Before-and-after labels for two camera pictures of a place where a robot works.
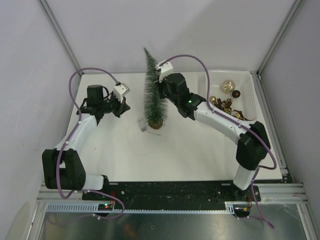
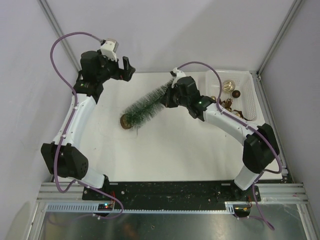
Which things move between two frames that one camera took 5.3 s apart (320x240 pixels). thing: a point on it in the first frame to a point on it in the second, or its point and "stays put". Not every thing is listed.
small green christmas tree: [155, 110] to [142, 109]
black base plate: [170, 192] stays put
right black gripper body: [163, 90] to [174, 98]
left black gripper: [124, 108] to [120, 74]
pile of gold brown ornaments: [225, 105] stays put
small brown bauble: [236, 94] stays put
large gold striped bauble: [228, 86] stays put
